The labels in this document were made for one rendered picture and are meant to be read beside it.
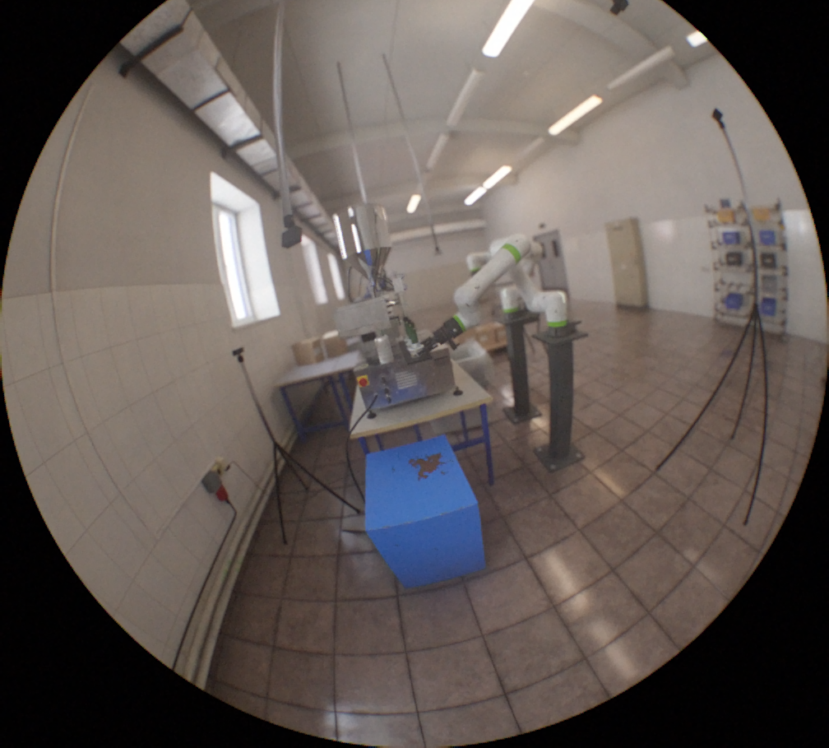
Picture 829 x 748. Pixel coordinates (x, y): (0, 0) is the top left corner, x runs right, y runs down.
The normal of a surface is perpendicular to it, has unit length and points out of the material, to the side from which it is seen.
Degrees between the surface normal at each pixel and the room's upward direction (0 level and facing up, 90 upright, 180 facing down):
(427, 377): 90
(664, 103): 90
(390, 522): 0
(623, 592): 0
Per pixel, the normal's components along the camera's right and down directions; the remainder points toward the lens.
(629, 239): -0.97, 0.24
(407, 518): -0.22, -0.96
